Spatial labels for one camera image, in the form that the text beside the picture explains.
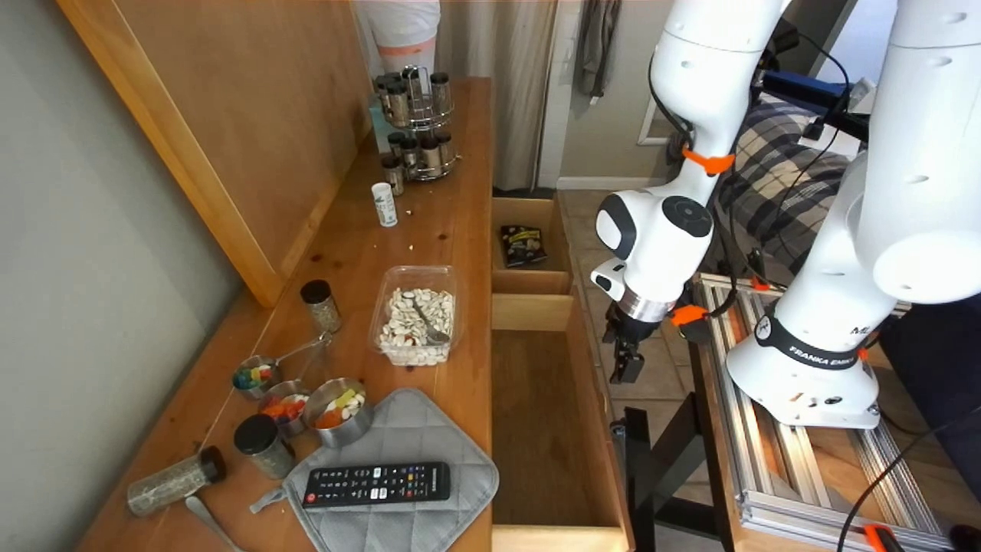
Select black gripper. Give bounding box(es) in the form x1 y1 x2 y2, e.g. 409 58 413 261
600 299 662 386

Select wide pine drawer with knob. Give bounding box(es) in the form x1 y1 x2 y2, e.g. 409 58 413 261
488 290 633 552

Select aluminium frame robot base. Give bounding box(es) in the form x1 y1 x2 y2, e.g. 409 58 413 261
698 269 959 552

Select small orange wrist clip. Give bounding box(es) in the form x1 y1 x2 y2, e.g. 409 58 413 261
667 301 710 332

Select black metal stand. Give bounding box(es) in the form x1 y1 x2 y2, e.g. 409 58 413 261
610 401 739 552

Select black and yellow packet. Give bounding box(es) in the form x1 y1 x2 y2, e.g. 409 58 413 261
497 221 553 273

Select clear plastic food container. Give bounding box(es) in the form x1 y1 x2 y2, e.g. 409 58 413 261
368 261 460 370

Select metal utensil in container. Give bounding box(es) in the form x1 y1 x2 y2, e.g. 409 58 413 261
412 299 453 346

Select pine wood dresser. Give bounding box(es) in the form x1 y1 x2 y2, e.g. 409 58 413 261
69 75 500 552

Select grey quilted pot holder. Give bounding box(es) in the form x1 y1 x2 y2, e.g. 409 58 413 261
280 382 503 552

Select plaid blanket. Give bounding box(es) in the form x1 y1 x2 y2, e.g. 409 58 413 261
715 96 856 287

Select black remote control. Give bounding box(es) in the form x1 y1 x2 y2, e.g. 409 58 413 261
301 458 453 513

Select beige curtain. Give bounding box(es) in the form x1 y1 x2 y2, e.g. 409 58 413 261
488 0 564 196

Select small white bottle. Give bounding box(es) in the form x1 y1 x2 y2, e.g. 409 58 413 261
368 179 401 234

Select small brown spice jar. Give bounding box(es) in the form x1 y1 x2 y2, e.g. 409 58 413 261
378 149 409 200

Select orange clamp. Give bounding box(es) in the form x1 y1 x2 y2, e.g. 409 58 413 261
859 517 896 552

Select black lidded spice jar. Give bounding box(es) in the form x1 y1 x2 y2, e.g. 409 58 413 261
297 277 345 337

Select chrome spice carousel rack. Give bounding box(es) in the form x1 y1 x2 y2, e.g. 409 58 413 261
368 64 462 190

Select grey hanging cloth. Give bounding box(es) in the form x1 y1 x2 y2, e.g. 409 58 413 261
573 0 626 100

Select dark electronics box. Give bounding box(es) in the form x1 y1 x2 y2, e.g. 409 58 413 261
761 67 884 147

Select metal cup with orange filling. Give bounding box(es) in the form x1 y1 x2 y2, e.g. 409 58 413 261
256 377 313 439

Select light blue carton box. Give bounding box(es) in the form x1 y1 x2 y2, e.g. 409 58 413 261
362 98 385 154

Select metal cup with coloured candy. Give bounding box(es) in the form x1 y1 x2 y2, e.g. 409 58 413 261
229 332 335 401

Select white bin with orange band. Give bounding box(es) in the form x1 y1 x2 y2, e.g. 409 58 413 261
379 39 437 80

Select framed wooden board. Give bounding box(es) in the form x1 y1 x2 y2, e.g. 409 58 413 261
56 0 378 309

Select long glass jar black lid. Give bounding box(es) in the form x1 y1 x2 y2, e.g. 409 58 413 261
123 442 229 517

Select large orange arm strap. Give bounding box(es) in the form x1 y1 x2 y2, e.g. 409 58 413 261
681 143 739 182

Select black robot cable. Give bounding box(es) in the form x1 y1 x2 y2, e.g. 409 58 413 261
640 39 746 332

